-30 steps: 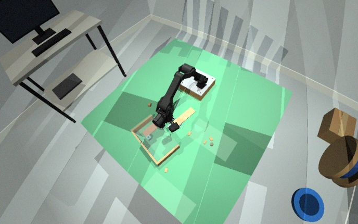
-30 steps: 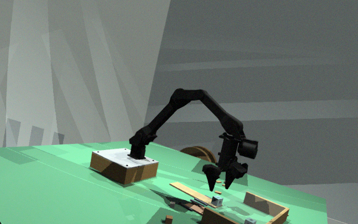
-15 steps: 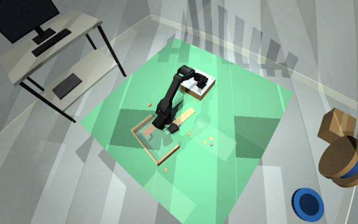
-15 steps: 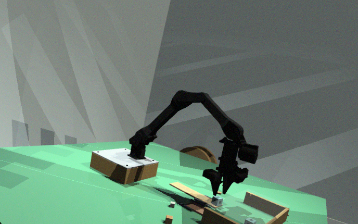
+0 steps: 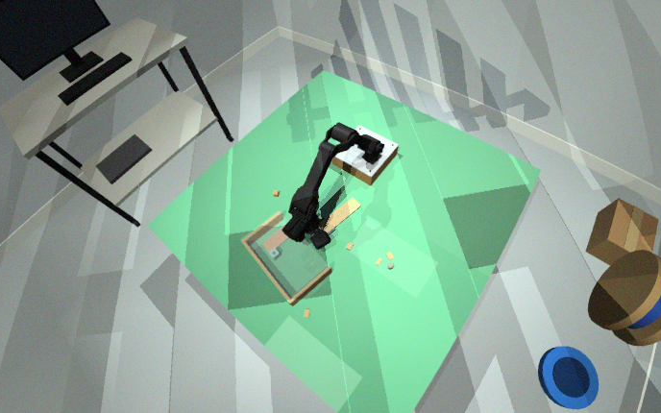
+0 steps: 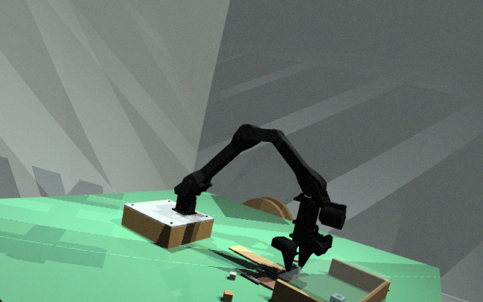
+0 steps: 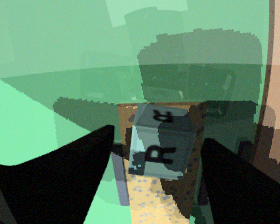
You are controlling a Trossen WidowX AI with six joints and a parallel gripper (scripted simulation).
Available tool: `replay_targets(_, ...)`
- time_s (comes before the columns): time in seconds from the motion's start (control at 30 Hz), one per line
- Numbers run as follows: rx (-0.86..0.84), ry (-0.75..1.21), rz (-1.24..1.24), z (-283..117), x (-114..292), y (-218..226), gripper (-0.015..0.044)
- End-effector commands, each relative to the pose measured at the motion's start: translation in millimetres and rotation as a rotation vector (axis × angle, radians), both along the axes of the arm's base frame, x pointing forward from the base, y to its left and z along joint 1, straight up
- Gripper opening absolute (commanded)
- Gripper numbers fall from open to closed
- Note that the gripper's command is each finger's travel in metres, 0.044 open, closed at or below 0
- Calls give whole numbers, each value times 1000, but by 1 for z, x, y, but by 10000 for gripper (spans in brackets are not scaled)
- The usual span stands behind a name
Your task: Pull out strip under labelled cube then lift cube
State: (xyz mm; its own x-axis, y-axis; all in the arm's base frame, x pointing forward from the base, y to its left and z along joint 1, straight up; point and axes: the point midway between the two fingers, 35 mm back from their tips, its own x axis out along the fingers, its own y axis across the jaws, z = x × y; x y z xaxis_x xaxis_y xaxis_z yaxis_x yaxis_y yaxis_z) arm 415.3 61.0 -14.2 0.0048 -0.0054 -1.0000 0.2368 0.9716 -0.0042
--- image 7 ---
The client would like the dark grey labelled cube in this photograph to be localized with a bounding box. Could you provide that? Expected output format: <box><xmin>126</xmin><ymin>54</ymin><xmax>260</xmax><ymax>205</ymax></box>
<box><xmin>128</xmin><ymin>103</ymin><xmax>197</xmax><ymax>180</ymax></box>

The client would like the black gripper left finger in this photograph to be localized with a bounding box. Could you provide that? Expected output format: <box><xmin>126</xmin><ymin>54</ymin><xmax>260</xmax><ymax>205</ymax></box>
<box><xmin>0</xmin><ymin>125</ymin><xmax>115</xmax><ymax>224</ymax></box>

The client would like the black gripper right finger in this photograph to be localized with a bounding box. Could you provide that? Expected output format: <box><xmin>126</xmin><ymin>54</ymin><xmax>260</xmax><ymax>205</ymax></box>
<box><xmin>201</xmin><ymin>137</ymin><xmax>280</xmax><ymax>224</ymax></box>

